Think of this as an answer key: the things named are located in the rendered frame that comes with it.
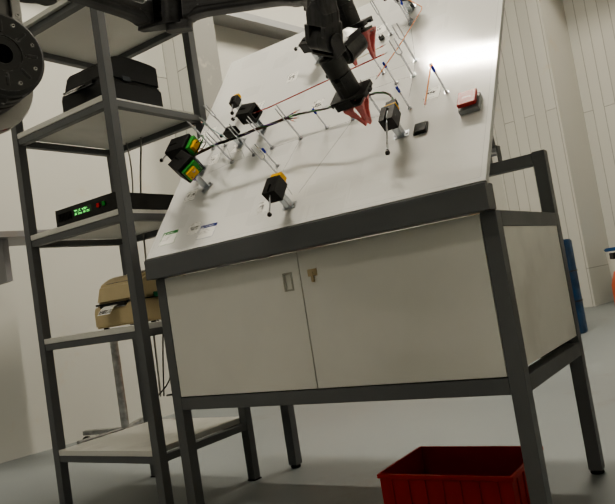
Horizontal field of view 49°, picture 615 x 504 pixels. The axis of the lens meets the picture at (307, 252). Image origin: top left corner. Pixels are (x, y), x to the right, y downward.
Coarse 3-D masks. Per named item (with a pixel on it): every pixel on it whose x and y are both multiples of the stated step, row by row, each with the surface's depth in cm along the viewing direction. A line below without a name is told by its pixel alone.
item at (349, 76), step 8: (352, 72) 161; (336, 80) 161; (344, 80) 160; (352, 80) 160; (368, 80) 163; (336, 88) 162; (344, 88) 161; (352, 88) 161; (360, 88) 162; (368, 88) 161; (336, 96) 167; (344, 96) 162; (352, 96) 161; (360, 96) 160; (336, 104) 164
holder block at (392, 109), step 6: (384, 108) 181; (390, 108) 179; (396, 108) 180; (384, 114) 179; (390, 114) 178; (396, 114) 179; (378, 120) 179; (384, 120) 178; (390, 120) 178; (396, 120) 179; (384, 126) 180; (390, 126) 179; (396, 126) 179
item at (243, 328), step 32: (288, 256) 193; (192, 288) 215; (224, 288) 208; (256, 288) 200; (288, 288) 195; (192, 320) 216; (224, 320) 208; (256, 320) 201; (288, 320) 194; (192, 352) 216; (224, 352) 209; (256, 352) 201; (288, 352) 195; (192, 384) 217; (224, 384) 209; (256, 384) 202; (288, 384) 195
